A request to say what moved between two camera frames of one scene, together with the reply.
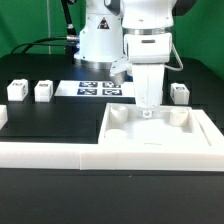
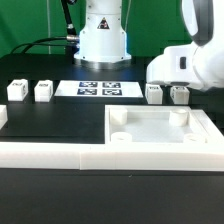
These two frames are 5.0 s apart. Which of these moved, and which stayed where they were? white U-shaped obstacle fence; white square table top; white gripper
Moved: white gripper
Stayed: white square table top; white U-shaped obstacle fence
